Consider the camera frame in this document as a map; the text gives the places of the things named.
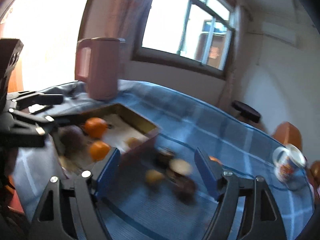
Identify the purple passion fruit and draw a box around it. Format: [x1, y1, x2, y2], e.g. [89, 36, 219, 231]
[59, 125, 85, 154]

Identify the large orange tangerine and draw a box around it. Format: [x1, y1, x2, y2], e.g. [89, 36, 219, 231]
[83, 118, 108, 139]

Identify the oval orange kumquat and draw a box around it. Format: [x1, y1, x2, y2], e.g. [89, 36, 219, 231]
[89, 140, 111, 161]

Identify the small round orange kumquat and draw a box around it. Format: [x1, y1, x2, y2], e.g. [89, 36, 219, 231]
[209, 156, 222, 165]

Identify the brown longan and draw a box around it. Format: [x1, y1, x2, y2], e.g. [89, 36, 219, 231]
[145, 170, 165, 186]
[125, 137, 142, 148]

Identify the dark water chestnut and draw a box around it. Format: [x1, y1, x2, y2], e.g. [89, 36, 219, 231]
[173, 177, 197, 202]
[155, 148, 175, 167]

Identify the cut water chestnut piece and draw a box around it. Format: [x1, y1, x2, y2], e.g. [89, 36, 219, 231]
[169, 159, 193, 176]

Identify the pink metal tin box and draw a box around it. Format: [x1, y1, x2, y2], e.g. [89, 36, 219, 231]
[50, 103, 160, 178]

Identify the white cartoon mug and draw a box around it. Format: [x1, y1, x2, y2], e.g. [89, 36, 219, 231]
[272, 144, 306, 183]

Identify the brown leather sofa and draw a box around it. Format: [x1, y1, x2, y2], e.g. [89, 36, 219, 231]
[310, 160, 320, 187]

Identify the pink electric kettle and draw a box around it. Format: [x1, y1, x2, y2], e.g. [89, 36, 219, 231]
[75, 37, 125, 101]

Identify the blue plaid tablecloth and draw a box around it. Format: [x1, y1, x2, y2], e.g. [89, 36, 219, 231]
[12, 78, 315, 240]

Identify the brown leather chair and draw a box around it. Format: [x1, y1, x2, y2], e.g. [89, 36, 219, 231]
[272, 121, 303, 151]

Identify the dark round stool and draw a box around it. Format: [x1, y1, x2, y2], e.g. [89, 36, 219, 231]
[231, 100, 261, 124]

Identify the pink left curtain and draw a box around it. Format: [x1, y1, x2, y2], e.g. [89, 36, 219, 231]
[105, 0, 151, 62]

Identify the pink curtain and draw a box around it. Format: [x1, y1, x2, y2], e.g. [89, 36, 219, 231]
[217, 5, 250, 112]
[105, 0, 151, 62]

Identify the white air conditioner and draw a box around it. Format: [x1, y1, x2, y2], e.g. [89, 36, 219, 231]
[261, 22, 297, 46]

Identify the pink right curtain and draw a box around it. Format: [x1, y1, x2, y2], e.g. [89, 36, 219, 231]
[217, 5, 250, 112]

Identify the window with brown frame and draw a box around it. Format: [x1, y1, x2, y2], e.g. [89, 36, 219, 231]
[132, 0, 235, 79]

